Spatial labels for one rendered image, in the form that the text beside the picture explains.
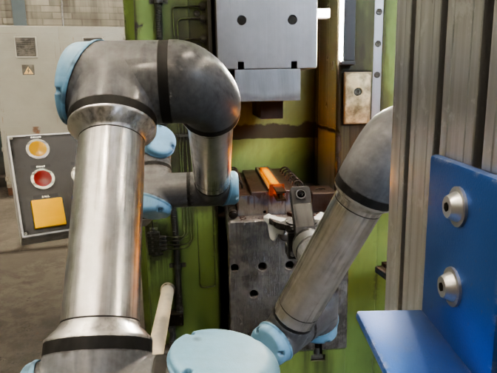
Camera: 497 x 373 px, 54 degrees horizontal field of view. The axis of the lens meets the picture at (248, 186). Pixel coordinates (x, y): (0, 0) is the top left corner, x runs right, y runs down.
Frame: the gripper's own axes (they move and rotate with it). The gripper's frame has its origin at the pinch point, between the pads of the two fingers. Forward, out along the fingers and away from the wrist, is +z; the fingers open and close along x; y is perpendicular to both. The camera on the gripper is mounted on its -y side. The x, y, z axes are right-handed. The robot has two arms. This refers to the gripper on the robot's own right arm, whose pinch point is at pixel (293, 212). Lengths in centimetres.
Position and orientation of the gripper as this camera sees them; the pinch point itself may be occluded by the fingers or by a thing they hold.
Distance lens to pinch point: 123.5
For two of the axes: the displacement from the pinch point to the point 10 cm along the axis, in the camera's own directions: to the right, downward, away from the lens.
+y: 0.2, 9.8, 2.0
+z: -0.8, -2.0, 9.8
